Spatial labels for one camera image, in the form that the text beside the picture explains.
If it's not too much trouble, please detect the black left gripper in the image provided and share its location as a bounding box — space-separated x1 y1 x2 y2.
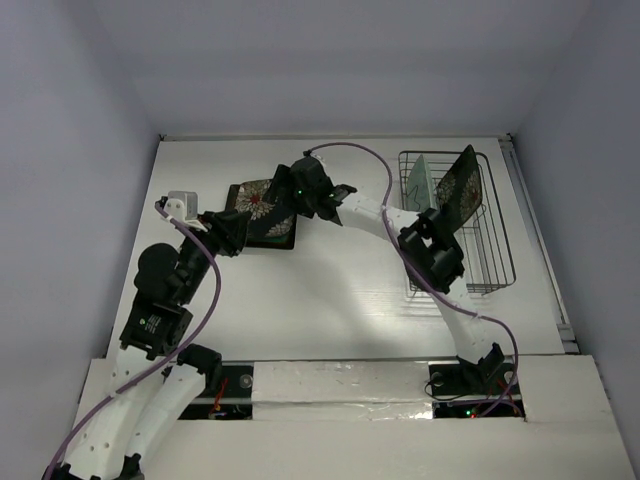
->
178 207 251 302

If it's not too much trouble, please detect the pale green plate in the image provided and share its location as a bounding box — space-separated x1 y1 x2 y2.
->
404 155 436 212

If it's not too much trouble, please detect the black floral square plate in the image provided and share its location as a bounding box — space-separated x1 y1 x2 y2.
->
435 145 483 232

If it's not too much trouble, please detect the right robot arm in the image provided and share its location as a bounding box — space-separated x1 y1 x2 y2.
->
264 155 504 392

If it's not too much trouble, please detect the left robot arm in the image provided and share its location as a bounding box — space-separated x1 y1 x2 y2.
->
43 208 250 479

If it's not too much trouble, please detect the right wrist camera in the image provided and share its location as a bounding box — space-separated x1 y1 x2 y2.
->
303 149 327 168

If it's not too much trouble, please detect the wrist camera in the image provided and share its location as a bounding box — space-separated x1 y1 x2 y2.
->
156 191 207 231
303 149 327 168

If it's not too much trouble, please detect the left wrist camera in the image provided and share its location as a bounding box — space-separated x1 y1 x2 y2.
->
156 191 207 231

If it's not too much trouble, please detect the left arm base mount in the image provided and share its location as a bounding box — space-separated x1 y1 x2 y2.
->
177 344 254 399

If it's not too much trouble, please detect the wire dish rack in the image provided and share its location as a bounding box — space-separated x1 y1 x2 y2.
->
398 150 516 297

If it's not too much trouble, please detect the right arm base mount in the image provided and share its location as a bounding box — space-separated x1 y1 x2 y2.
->
425 343 514 401

